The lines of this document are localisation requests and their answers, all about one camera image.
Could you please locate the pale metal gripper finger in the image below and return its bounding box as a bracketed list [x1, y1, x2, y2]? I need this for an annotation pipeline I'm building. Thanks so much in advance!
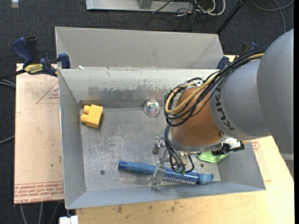
[150, 157, 170, 185]
[152, 135, 166, 154]

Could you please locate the grey metal bin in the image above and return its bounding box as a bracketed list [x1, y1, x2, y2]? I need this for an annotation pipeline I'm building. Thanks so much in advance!
[55, 26, 266, 210]

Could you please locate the light green plastic thing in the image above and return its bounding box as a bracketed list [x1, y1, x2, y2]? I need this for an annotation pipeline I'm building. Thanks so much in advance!
[198, 150, 228, 164]

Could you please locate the clear glass dome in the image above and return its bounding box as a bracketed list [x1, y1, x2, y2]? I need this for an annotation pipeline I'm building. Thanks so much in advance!
[144, 99, 161, 117]

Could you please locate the yellow toy brick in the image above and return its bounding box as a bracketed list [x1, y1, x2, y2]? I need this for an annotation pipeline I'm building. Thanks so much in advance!
[80, 104, 104, 129]

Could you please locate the blue handled spring tool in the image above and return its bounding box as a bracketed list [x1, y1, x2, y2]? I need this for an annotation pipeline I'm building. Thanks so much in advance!
[118, 160, 215, 186]

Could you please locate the black cylinder on white bracket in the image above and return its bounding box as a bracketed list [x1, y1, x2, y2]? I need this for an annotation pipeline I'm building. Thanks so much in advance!
[211, 140, 245, 157]

